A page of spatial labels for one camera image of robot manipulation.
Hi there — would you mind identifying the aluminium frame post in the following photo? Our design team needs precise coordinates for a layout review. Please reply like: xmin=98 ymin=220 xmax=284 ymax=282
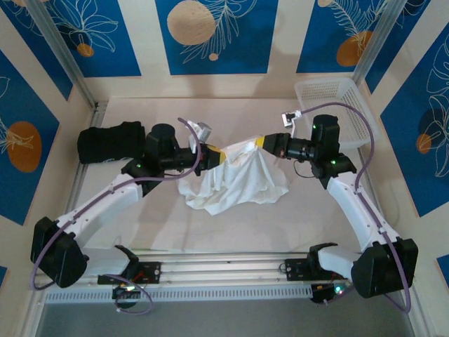
xmin=26 ymin=0 xmax=98 ymax=108
xmin=352 ymin=0 xmax=404 ymax=84

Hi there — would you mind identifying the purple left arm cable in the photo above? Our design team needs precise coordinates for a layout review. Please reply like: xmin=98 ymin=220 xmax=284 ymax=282
xmin=29 ymin=117 xmax=203 ymax=315

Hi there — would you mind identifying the white plastic mesh basket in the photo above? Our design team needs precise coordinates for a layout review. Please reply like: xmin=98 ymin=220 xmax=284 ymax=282
xmin=293 ymin=79 xmax=382 ymax=150

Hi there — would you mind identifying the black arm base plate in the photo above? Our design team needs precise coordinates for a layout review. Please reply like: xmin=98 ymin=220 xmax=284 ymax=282
xmin=97 ymin=261 xmax=163 ymax=286
xmin=284 ymin=258 xmax=350 ymax=282

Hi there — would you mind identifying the thin black gripper wire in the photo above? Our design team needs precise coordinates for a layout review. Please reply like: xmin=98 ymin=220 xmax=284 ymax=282
xmin=293 ymin=159 xmax=315 ymax=179

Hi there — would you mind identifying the small controller circuit board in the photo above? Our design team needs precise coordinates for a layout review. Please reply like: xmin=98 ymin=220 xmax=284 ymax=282
xmin=112 ymin=284 xmax=148 ymax=300
xmin=310 ymin=282 xmax=351 ymax=305

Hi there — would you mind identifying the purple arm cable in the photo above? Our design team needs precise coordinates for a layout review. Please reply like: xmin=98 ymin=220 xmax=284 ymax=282
xmin=300 ymin=101 xmax=417 ymax=314
xmin=29 ymin=117 xmax=203 ymax=315

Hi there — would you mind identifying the black folded garment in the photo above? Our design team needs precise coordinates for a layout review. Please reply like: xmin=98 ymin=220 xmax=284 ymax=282
xmin=76 ymin=121 xmax=147 ymax=165

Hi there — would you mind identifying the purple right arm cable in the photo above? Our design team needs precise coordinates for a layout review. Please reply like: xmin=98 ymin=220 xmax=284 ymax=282
xmin=300 ymin=101 xmax=417 ymax=314

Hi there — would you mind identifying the white t-shirt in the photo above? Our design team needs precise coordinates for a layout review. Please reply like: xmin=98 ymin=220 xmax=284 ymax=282
xmin=177 ymin=133 xmax=291 ymax=217

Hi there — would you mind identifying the aluminium table side rail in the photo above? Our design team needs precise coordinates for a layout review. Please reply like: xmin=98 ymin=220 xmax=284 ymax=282
xmin=356 ymin=145 xmax=404 ymax=253
xmin=52 ymin=100 xmax=109 ymax=252

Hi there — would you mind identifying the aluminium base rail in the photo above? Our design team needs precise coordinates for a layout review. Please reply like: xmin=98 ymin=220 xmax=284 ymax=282
xmin=29 ymin=245 xmax=415 ymax=292

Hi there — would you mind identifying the grey slotted cable duct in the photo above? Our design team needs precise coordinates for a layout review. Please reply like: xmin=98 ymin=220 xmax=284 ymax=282
xmin=45 ymin=284 xmax=313 ymax=305

